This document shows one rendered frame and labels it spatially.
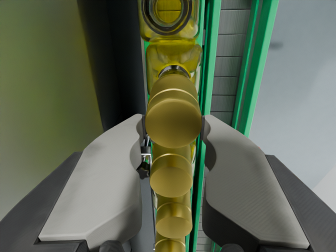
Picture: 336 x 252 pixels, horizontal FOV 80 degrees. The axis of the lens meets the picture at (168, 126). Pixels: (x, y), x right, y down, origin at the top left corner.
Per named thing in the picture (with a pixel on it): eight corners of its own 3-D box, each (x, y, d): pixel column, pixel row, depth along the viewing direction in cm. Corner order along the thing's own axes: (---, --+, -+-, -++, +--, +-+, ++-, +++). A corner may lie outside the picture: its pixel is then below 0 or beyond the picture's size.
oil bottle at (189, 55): (158, 28, 36) (141, 48, 17) (190, 28, 36) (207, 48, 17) (159, 61, 38) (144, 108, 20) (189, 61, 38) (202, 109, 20)
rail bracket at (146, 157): (125, 126, 46) (109, 165, 35) (155, 126, 46) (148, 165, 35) (127, 140, 48) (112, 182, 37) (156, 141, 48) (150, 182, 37)
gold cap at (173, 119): (149, 73, 15) (140, 96, 11) (198, 73, 14) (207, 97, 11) (151, 116, 16) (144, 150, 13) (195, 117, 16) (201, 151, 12)
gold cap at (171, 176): (152, 133, 19) (146, 165, 15) (190, 133, 18) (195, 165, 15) (154, 163, 20) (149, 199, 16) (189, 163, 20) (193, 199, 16)
